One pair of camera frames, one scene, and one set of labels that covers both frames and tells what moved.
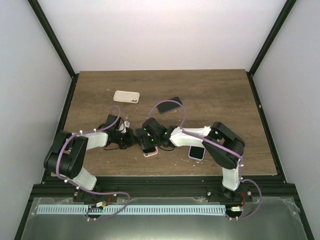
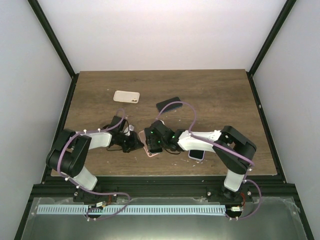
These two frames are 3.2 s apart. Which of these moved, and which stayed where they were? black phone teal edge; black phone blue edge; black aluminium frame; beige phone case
Moved: black phone teal edge
Stayed: black phone blue edge; beige phone case; black aluminium frame
